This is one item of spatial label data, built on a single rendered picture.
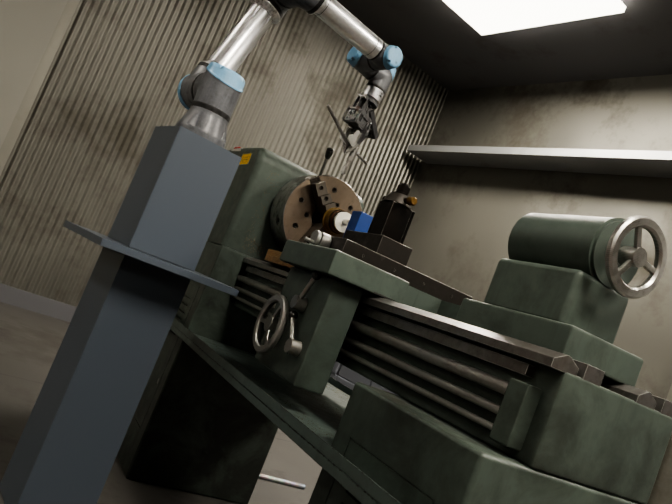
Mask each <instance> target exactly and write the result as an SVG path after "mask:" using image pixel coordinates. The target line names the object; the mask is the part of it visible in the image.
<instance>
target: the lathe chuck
mask: <svg viewBox="0 0 672 504"><path fill-rule="evenodd" d="M314 177H319V180H320V181H325V183H326V187H327V192H328V194H331V198H332V202H335V204H336V208H340V209H342V210H344V211H346V212H348V213H349V214H350V215H352V212H353V211H362V207H361V203H360V201H359V198H358V196H357V195H356V193H355V191H354V190H353V189H352V188H351V187H350V186H349V185H348V184H347V183H346V182H344V181H343V180H341V179H339V178H337V177H334V176H330V175H309V176H304V177H301V178H298V179H296V180H294V181H293V182H291V183H290V184H289V185H288V186H287V187H286V188H285V189H284V190H283V191H282V193H281V194H280V196H279V198H278V200H277V202H276V205H275V209H274V215H273V223H274V230H275V233H276V236H277V238H278V240H279V242H280V244H281V245H282V247H283V248H284V246H285V244H286V241H287V240H293V241H299V240H300V239H301V237H302V236H303V235H304V234H305V233H306V232H307V231H308V230H309V228H310V227H311V226H312V225H313V223H312V217H313V214H314V212H315V211H316V205H315V201H314V197H313V193H312V189H311V184H310V180H309V179H311V178H314ZM278 215H279V218H280V223H279V225H278V224H277V216H278Z"/></svg>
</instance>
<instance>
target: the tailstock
mask: <svg viewBox="0 0 672 504"><path fill-rule="evenodd" d="M642 228H644V229H645V230H647V231H648V232H649V234H650V235H651V237H652V239H653V242H654V247H655V259H654V264H653V266H652V265H651V264H650V263H648V262H647V252H646V250H645V249H644V248H641V242H642ZM508 255H509V259H506V258H503V259H500V261H499V263H498V265H497V268H496V271H495V273H494V276H493V279H492V281H491V284H490V287H489V289H488V292H487V295H486V297H485V300H484V302H480V301H476V300H472V299H468V298H464V299H463V301H462V303H461V306H460V308H459V311H458V314H457V316H456V319H455V320H456V321H460V322H463V323H466V324H469V325H473V326H476V327H479V328H482V329H486V330H489V331H492V332H495V333H498V334H502V335H505V336H508V337H511V338H515V339H518V340H521V341H524V342H528V343H531V344H534V345H537V346H540V347H544V348H547V349H550V350H553V351H557V352H560V353H563V354H566V355H569V356H571V358H572V359H573V360H577V361H580V362H583V363H586V364H589V365H591V366H593V367H596V368H598V369H600V370H602V371H604V372H605V374H604V377H603V378H605V379H608V380H611V381H614V382H617V383H620V384H627V385H630V386H633V387H635V385H636V382H637V379H638V376H639V373H640V370H641V368H642V365H643V360H642V359H641V358H640V357H637V356H635V355H633V354H631V353H629V352H627V351H625V350H623V349H621V348H619V347H617V346H615V345H613V343H614V340H615V337H616V335H617V332H618V329H619V326H620V323H621V321H622V318H623V315H624V312H625V309H626V307H627V304H628V298H630V299H638V298H642V297H644V296H646V295H648V294H649V293H650V292H651V291H652V290H653V289H654V288H655V287H656V286H657V284H658V283H659V281H660V280H661V278H662V276H663V273H664V270H665V267H666V262H667V244H666V239H665V236H664V234H663V232H662V230H661V228H660V226H659V225H658V224H657V223H656V222H655V221H654V220H653V219H651V218H649V217H647V216H631V217H629V218H627V219H623V218H613V217H596V216H579V215H562V214H545V213H530V214H527V215H524V216H523V217H521V218H520V219H519V220H518V221H517V222H516V224H515V225H514V226H513V228H512V230H511V233H510V236H509V240H508ZM641 267H643V268H644V269H645V270H647V271H648V272H649V273H650V275H649V276H648V278H647V279H646V280H645V281H644V282H643V283H642V284H641V285H639V286H636V287H630V286H628V284H629V283H630V281H631V280H632V279H633V277H634V276H635V274H636V272H637V270H638V268H641Z"/></svg>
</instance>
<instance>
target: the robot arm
mask: <svg viewBox="0 0 672 504"><path fill-rule="evenodd" d="M295 7H297V8H301V9H303V10H305V11H306V12H307V13H308V14H310V15H311V14H315V15H316V16H317V17H318V18H320V19H321V20H322V21H323V22H324V23H326V24H327V25H328V26H329V27H331V28H332V29H333V30H334V31H335V32H337V33H338V34H339V35H340V36H341V37H343V38H344V39H345V40H346V41H348V42H349V43H350V44H351V45H352V46H353V47H352V48H351V49H350V51H349V52H348V54H347V61H348V62H349V63H350V64H351V65H352V67H354V68H355V69H356V70H357V71H358V72H359V73H360V74H362V75H363V76H364V77H365V78H366V79H367V80H368V83H367V85H366V86H365V88H364V90H363V92H362V94H361V93H359V94H358V96H357V98H356V100H355V101H354V103H353V105H352V107H349V106H348V107H347V109H346V111H345V113H346V112H347V111H348V113H347V115H346V116H345V117H344V115H345V113H344V114H343V116H342V118H341V119H342V120H343V121H344V122H346V124H347V125H348V127H347V129H346V132H345V133H344V134H345V136H346V138H347V140H348V142H349V144H350V146H349V147H347V145H346V144H345V142H344V140H343V138H342V136H341V134H340V139H341V141H342V143H343V153H345V154H347V153H349V152H350V151H352V150H353V149H355V148H356V147H357V146H358V145H360V144H361V143H362V142H363V141H364V140H365V139H366V138H370V139H376V138H377V137H378V131H377V125H376V119H375V113H374V110H372V109H377V107H378V105H379V104H380V102H381V100H382V98H383V96H384V95H385V93H386V91H387V89H388V87H389V85H390V83H391V82H392V81H393V78H394V76H395V73H396V68H397V67H399V66H400V64H401V63H402V59H403V54H402V51H401V49H400V48H399V47H398V46H394V45H389V46H388V45H387V44H386V43H385V42H384V41H383V40H381V39H380V38H379V37H378V36H377V35H376V34H375V33H373V32H372V31H371V30H370V29H369V28H368V27H366V26H365V25H364V24H363V23H362V22H361V21H360V20H358V19H357V18H356V17H355V16H354V15H353V14H351V13H350V12H349V11H348V10H347V9H346V8H345V7H343V6H342V5H341V4H340V3H339V2H338V1H337V0H250V6H249V8H248V9H247V10H246V12H245V13H244V14H243V16H242V17H241V18H240V19H239V21H238V22H237V23H236V25H235V26H234V27H233V28H232V30H231V31H230V32H229V34H228V35H227V36H226V38H225V39H224V40H223V41H222V43H221V44H220V45H219V47H218V48H217V49H216V50H215V52H214V53H213V54H212V56H211V57H210V58H209V60H207V61H200V63H199V64H198V65H197V66H196V68H195V69H194V70H193V72H192V73H191V74H189V75H186V76H185V77H184V78H183V79H182V80H181V81H180V83H179V85H178V90H177V92H178V98H179V100H180V102H181V104H182V105H183V106H184V107H185V108H186V109H187V110H188V111H187V112H186V113H185V115H184V116H183V117H182V118H181V119H180V120H179V121H178V122H177V124H176V125H175V126H182V127H184V128H186V129H188V130H190V131H192V132H194V133H196V134H197V135H199V136H201V137H203V138H205V139H207V140H209V141H211V142H213V143H215V144H216V145H218V146H220V147H222V148H224V149H225V146H226V134H227V126H228V123H229V121H230V119H231V116H232V114H233V111H234V109H235V107H236V104H237V102H238V100H239V97H240V95H241V93H242V92H243V88H244V85H245V80H244V79H243V77H241V76H240V75H239V74H238V73H236V70H237V69H238V68H239V66H240V65H241V64H242V62H243V61H244V60H245V58H246V57H247V56H248V54H249V53H250V52H251V50H252V49H253V48H254V47H255V45H256V44H257V43H258V41H259V40H260V39H261V37H262V36H263V35H264V33H265V32H266V31H267V29H268V28H269V27H270V25H271V24H277V23H279V22H280V20H281V19H282V18H283V16H284V15H285V14H286V12H287V11H288V10H289V9H292V8H295ZM353 132H355V133H353Z"/></svg>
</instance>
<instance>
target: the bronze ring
mask: <svg viewBox="0 0 672 504"><path fill-rule="evenodd" d="M340 212H346V211H344V210H342V209H340V208H335V207H334V208H330V209H328V210H327V211H326V212H325V213H324V215H323V218H322V225H323V228H324V229H325V231H326V232H327V233H329V234H332V235H337V234H342V233H344V232H339V231H338V230H337V229H336V228H335V226H334V219H335V216H336V215H337V214H338V213H340Z"/></svg>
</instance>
